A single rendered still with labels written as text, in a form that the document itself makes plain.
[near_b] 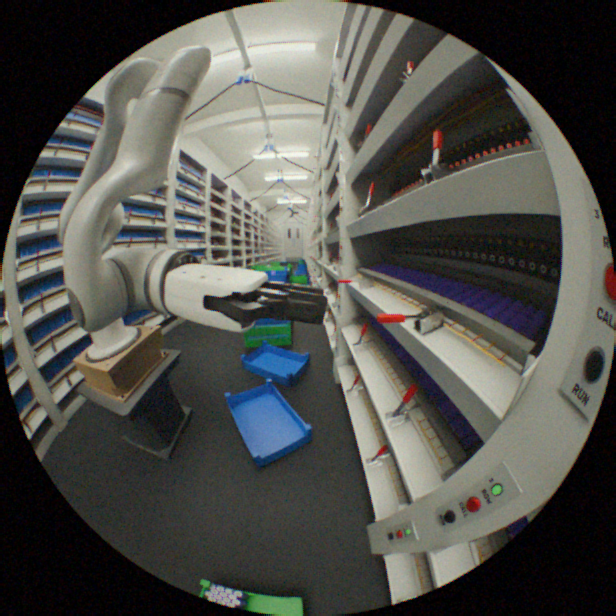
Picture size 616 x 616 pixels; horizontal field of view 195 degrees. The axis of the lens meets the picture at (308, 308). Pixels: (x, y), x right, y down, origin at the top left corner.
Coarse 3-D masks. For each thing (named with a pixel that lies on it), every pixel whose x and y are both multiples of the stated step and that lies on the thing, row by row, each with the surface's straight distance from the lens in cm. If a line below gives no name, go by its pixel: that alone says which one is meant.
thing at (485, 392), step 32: (384, 256) 70; (416, 256) 54; (352, 288) 56; (544, 288) 33; (416, 352) 27; (448, 352) 23; (480, 352) 23; (448, 384) 23; (480, 384) 20; (512, 384) 21; (480, 416) 20
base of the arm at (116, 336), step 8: (120, 320) 64; (104, 328) 61; (112, 328) 61; (120, 328) 63; (128, 328) 72; (96, 336) 63; (104, 336) 61; (112, 336) 61; (120, 336) 63; (128, 336) 64; (96, 344) 65; (104, 344) 62; (112, 344) 62; (120, 344) 61; (88, 352) 68; (96, 352) 64; (104, 352) 61; (112, 352) 59
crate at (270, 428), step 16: (240, 400) 80; (256, 400) 81; (272, 400) 80; (240, 416) 77; (256, 416) 75; (272, 416) 74; (288, 416) 74; (240, 432) 66; (256, 432) 71; (272, 432) 70; (288, 432) 69; (304, 432) 64; (256, 448) 67; (272, 448) 66; (288, 448) 63
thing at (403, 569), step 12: (420, 552) 52; (396, 564) 52; (408, 564) 52; (420, 564) 53; (396, 576) 53; (408, 576) 53; (420, 576) 53; (396, 588) 54; (408, 588) 55; (420, 588) 54; (432, 588) 55; (396, 600) 56
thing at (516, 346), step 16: (368, 272) 55; (400, 288) 38; (416, 288) 35; (432, 304) 30; (448, 304) 28; (464, 320) 25; (480, 320) 24; (464, 336) 24; (480, 336) 24; (496, 336) 23; (512, 336) 22; (512, 352) 22; (528, 352) 21
